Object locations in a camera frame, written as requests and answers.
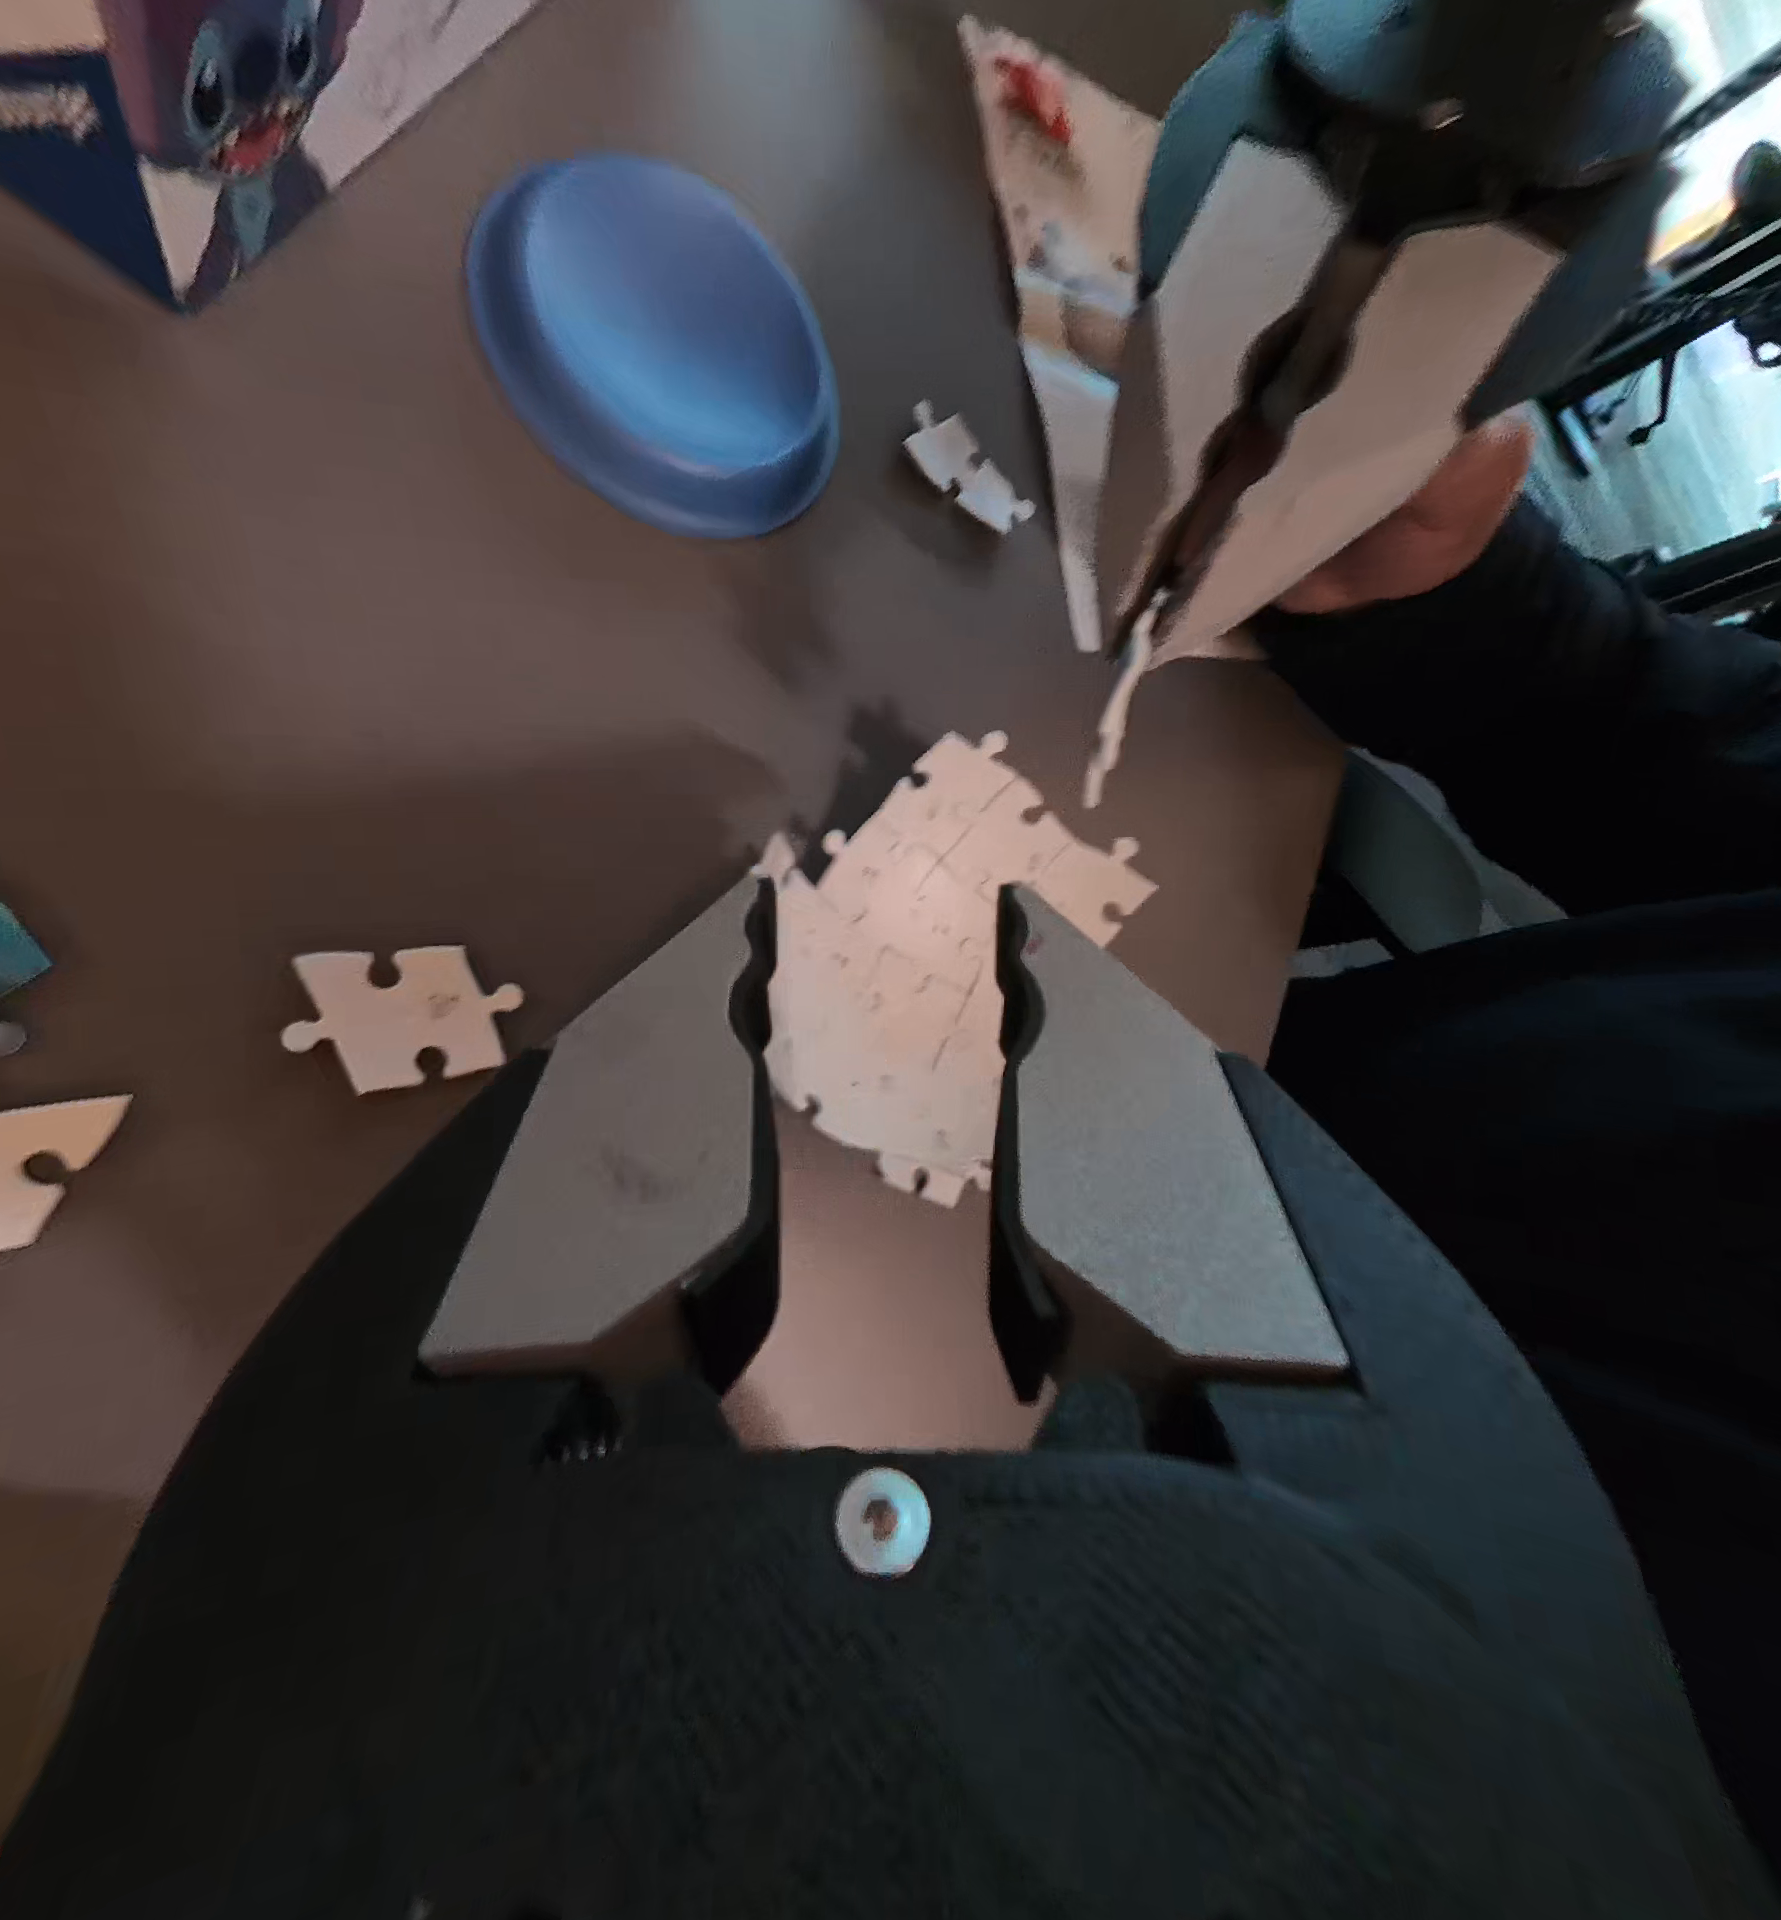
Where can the printed cardboard puzzle box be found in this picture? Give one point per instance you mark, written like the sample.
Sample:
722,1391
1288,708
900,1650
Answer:
154,136

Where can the white assembled puzzle ball section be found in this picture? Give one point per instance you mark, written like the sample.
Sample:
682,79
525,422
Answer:
904,960

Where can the blue round plastic stand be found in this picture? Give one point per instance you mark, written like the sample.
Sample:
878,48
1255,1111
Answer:
664,344

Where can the white printed instruction sheet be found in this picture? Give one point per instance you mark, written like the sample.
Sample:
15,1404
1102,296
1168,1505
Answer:
1054,299

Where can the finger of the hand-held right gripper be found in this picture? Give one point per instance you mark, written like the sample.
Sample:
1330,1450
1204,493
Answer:
1219,299
1413,375

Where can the person's right hand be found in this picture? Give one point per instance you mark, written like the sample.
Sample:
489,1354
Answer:
1458,508

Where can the person's right forearm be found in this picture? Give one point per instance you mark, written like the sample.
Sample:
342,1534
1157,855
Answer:
1581,720

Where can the single pointed white puzzle piece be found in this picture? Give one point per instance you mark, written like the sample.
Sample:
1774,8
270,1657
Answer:
4,1185

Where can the grey office chair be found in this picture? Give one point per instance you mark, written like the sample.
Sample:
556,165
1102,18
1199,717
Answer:
1413,855

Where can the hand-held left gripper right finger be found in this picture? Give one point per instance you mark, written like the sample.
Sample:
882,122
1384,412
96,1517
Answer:
1160,1185

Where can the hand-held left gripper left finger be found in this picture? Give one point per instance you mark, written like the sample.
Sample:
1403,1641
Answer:
619,1170

